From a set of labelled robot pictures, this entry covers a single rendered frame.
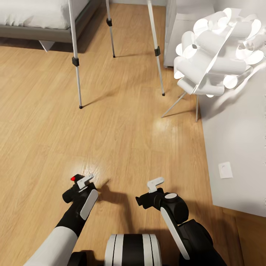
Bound digital camera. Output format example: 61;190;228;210
62;174;83;204

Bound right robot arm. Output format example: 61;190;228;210
136;177;227;266

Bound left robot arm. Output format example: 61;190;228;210
23;173;98;266

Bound robot trunk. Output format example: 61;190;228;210
104;234;162;266

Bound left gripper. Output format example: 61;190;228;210
72;182;96;201

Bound camera tripod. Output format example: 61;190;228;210
68;0;165;109

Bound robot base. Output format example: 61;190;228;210
67;252;190;266

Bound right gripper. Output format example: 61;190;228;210
136;187;164;209

